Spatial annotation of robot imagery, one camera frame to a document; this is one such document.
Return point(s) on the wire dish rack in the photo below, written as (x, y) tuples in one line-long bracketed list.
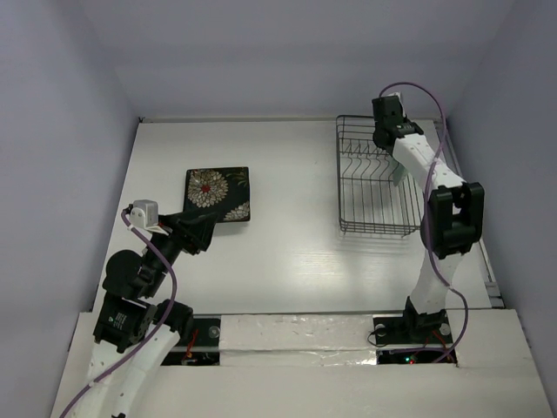
[(370, 200)]

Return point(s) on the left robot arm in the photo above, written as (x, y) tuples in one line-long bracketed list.
[(140, 319)]

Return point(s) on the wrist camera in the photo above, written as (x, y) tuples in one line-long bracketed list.
[(142, 214), (398, 95)]

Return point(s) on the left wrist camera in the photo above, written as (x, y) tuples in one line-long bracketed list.
[(142, 214)]

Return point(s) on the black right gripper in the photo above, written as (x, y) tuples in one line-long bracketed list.
[(392, 131)]

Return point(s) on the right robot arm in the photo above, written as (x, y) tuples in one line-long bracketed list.
[(451, 225)]

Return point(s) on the pale green plate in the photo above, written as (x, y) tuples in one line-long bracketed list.
[(399, 174)]

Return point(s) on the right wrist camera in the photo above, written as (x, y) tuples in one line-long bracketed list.
[(398, 95)]

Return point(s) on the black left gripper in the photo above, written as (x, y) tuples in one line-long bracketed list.
[(193, 233)]

